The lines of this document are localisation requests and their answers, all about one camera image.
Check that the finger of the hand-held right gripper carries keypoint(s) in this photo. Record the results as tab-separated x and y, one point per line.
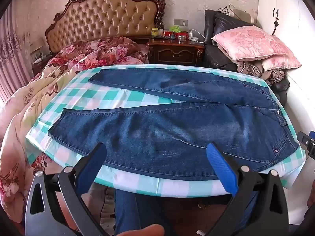
305	142

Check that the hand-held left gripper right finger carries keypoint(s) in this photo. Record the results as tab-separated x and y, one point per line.
220	167

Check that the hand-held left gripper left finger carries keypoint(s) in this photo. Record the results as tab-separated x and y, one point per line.
91	167

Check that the blue denim pants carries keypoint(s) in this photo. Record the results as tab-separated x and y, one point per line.
160	132

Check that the person's left hand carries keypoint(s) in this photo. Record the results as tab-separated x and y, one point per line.
142	230

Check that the shoe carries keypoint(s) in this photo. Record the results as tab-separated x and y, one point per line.
203	204

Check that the person's leg in jeans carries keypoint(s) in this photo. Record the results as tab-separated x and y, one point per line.
137	209

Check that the green white checkered tablecloth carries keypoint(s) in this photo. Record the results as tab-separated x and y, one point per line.
118	95

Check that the small pink floral pillow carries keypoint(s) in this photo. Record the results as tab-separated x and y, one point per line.
283	62

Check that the cream floral quilt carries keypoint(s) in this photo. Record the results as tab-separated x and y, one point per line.
24	108

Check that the brown plaid blanket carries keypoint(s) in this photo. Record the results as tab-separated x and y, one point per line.
251	69

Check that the black leather armchair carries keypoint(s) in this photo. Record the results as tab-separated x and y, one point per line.
214	56

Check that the large pink floral pillow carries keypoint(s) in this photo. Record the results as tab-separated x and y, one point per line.
251	41

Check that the red floral quilt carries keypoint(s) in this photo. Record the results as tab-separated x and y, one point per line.
98	49

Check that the dark wooden nightstand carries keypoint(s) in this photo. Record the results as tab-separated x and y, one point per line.
176	54

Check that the white wardrobe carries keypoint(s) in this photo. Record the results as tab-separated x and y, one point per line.
292	14

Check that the white power strip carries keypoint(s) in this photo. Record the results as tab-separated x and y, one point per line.
193	38

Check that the pink floral curtain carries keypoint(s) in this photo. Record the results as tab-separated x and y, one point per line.
12	61

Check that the round metal tin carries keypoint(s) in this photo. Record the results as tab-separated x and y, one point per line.
183	38

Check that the red box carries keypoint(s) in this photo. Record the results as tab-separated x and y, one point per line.
184	33

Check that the green plastic bag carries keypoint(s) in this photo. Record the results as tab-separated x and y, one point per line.
175	28

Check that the yellow jar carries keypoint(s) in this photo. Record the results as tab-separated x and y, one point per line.
154	32

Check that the carved tufted bed headboard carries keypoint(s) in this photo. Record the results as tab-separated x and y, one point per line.
103	17

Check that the clothes hangers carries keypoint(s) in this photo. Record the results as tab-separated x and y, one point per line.
225	9

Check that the grey wall socket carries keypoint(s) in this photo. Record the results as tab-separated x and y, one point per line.
181	22

